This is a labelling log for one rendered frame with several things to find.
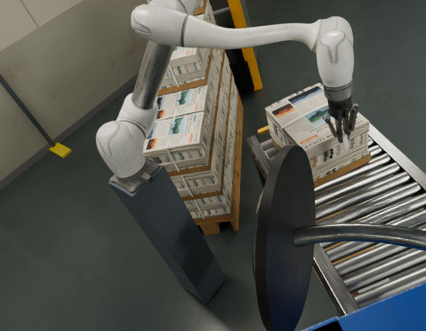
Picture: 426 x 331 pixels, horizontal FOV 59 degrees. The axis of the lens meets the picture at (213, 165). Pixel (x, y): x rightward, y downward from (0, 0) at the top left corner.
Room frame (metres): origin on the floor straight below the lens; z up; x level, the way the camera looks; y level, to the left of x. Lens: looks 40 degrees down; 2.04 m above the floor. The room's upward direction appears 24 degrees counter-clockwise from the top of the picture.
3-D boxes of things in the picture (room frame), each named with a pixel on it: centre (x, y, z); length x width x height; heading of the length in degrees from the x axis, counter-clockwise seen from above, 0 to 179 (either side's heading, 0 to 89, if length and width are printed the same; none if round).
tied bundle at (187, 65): (2.40, -0.05, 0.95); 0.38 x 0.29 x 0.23; 69
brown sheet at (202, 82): (2.39, -0.05, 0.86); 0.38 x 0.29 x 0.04; 69
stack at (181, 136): (2.28, -0.01, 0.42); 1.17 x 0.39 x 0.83; 159
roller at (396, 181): (0.95, -0.48, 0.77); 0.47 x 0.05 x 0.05; 89
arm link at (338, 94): (0.98, -0.47, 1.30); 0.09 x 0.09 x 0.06
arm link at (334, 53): (0.99, -0.48, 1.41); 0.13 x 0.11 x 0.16; 151
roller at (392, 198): (0.88, -0.48, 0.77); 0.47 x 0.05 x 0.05; 89
